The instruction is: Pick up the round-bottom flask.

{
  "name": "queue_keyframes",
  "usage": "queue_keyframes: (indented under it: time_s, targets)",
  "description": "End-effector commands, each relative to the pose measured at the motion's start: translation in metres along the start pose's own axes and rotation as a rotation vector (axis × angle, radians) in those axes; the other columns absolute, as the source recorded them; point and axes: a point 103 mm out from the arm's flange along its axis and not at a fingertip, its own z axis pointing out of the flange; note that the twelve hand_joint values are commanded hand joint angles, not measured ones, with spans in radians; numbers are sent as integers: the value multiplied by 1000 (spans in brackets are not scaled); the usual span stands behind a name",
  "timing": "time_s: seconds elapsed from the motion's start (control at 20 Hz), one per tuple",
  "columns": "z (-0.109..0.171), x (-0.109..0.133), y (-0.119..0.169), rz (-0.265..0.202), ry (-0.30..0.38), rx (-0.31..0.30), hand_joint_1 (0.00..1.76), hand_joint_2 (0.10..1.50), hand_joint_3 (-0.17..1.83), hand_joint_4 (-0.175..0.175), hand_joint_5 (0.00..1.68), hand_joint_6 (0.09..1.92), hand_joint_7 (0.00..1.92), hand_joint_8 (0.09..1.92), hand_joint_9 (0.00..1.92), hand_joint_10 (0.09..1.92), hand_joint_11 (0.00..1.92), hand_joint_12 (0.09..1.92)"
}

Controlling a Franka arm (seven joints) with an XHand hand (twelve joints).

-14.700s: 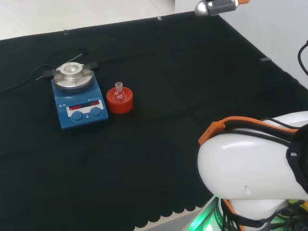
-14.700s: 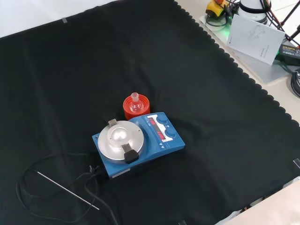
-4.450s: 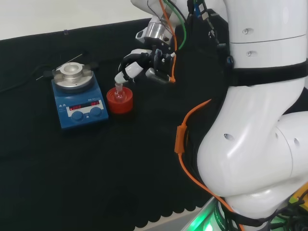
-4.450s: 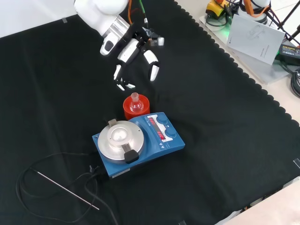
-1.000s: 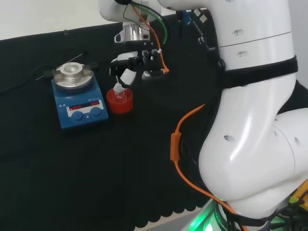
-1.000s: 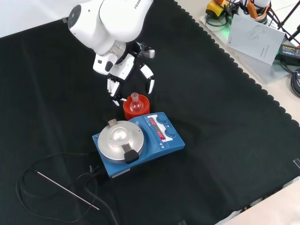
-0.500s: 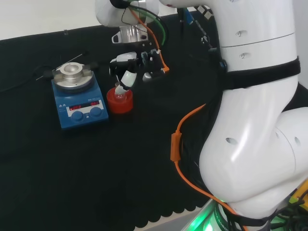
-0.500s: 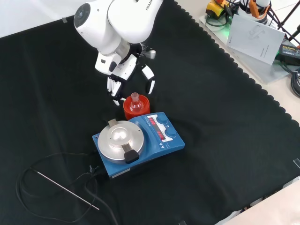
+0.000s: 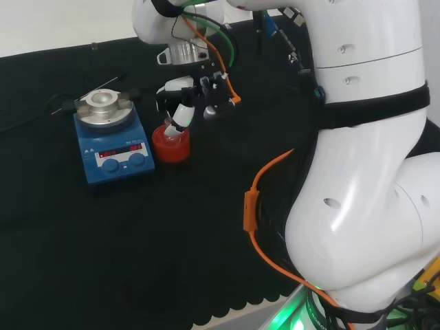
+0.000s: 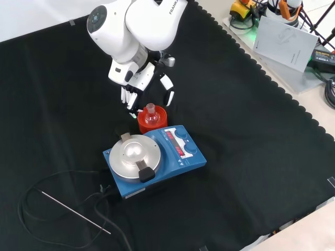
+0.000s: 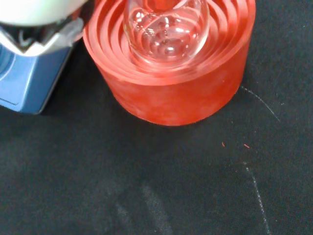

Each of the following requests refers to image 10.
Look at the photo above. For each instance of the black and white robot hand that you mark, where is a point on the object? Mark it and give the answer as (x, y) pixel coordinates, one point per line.
(142, 78)

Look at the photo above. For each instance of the clear glass round-bottom flask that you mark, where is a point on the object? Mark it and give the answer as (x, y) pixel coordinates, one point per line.
(151, 120)

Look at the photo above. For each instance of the red ribbed flask stand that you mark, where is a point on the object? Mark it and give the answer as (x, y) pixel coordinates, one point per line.
(142, 127)

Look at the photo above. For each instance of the clear tape strip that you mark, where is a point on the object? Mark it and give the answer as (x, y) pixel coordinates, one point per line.
(71, 23)
(203, 248)
(331, 182)

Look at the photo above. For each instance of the blue heater with steel plate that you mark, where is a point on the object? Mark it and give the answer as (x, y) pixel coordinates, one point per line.
(167, 177)

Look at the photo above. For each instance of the black cloth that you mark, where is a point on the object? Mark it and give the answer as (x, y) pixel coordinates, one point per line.
(235, 130)

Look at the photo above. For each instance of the yellow stop button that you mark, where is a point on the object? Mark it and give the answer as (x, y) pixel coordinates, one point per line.
(239, 10)

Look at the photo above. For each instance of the pale board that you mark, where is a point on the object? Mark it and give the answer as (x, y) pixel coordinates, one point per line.
(288, 78)

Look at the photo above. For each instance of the white booklet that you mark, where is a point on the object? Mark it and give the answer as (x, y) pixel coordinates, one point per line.
(285, 44)

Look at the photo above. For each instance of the thin steel probe rod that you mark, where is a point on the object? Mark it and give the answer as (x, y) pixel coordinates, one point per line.
(76, 213)

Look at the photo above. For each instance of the black power adapter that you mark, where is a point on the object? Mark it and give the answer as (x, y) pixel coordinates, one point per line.
(323, 61)

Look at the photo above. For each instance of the black tripod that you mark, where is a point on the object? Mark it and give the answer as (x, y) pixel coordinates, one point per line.
(321, 16)

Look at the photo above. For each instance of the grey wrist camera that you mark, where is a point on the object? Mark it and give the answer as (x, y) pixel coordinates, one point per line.
(170, 62)

